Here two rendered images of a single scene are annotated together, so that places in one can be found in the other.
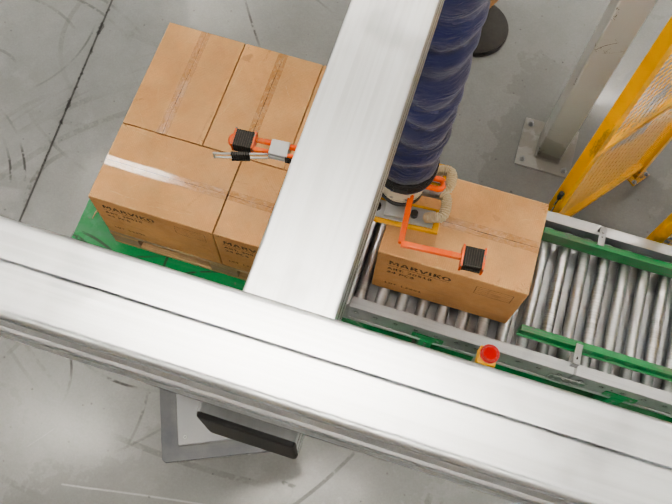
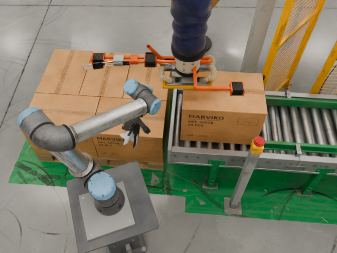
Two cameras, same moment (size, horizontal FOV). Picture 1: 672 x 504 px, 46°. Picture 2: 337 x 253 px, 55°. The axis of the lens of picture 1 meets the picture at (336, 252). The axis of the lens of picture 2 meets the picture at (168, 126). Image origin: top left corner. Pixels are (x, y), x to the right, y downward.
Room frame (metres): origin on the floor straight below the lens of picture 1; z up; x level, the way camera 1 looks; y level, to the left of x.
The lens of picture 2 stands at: (-0.29, 0.17, 2.70)
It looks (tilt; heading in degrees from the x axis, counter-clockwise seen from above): 54 degrees down; 351
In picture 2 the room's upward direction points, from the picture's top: straight up
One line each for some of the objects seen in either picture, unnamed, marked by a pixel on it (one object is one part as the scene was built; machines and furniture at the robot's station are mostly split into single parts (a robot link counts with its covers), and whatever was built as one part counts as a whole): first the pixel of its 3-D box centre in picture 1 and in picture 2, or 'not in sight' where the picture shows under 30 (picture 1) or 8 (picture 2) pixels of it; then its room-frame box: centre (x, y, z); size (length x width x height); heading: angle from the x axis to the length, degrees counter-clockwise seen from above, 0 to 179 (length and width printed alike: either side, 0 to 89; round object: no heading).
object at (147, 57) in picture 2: not in sight; (150, 59); (1.35, 0.02, 1.22); 0.10 x 0.08 x 0.06; 170
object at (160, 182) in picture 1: (253, 159); (106, 102); (1.80, 0.43, 0.34); 1.20 x 1.00 x 0.40; 76
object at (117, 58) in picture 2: (279, 150); (119, 59); (1.39, 0.23, 1.22); 0.07 x 0.07 x 0.04; 80
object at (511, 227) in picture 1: (456, 245); (220, 107); (1.24, -0.50, 0.75); 0.60 x 0.40 x 0.40; 76
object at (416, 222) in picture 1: (395, 211); (187, 81); (1.21, -0.21, 1.12); 0.34 x 0.10 x 0.05; 80
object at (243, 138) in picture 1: (244, 140); (99, 58); (1.42, 0.36, 1.22); 0.08 x 0.07 x 0.05; 80
